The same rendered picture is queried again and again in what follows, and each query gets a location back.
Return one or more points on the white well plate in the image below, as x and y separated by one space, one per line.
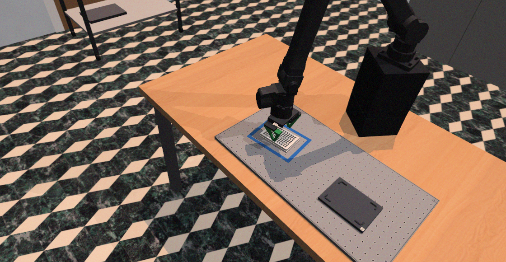
285 141

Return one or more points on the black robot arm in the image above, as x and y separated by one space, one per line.
409 29

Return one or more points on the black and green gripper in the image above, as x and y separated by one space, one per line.
287 115

